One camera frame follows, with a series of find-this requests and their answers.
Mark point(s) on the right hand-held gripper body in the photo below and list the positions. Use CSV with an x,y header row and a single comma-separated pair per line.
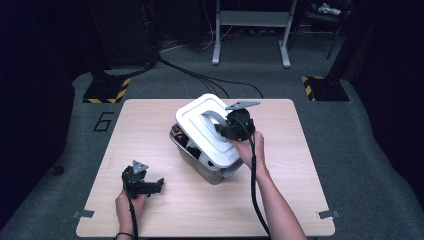
x,y
240,123

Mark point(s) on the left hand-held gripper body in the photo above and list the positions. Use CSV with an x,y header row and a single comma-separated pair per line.
x,y
133,181

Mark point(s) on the white lidded plastic box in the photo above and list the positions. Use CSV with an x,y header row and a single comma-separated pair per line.
x,y
200,120

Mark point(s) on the grey plastic storage box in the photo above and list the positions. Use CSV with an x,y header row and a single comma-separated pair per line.
x,y
196,166

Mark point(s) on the person's right hand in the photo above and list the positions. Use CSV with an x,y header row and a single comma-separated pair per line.
x,y
250,150

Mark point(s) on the person's left hand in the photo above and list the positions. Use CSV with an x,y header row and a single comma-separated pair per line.
x,y
125,210

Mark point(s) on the black wrist band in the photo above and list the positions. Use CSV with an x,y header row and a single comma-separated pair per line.
x,y
124,234

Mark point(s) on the grey tape piece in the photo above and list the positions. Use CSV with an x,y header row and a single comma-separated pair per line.
x,y
83,213
328,214

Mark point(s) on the black striped stand base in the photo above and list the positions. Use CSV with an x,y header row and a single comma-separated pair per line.
x,y
328,90
105,90

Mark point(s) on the white metal stand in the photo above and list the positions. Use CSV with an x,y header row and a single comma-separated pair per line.
x,y
253,18

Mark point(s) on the dark equipment cabinet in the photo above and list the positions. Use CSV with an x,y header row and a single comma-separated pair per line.
x,y
130,33

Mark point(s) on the dark chair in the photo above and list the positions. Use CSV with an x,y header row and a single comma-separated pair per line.
x,y
320,18

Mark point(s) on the white cloth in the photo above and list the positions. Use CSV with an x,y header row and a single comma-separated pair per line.
x,y
328,9

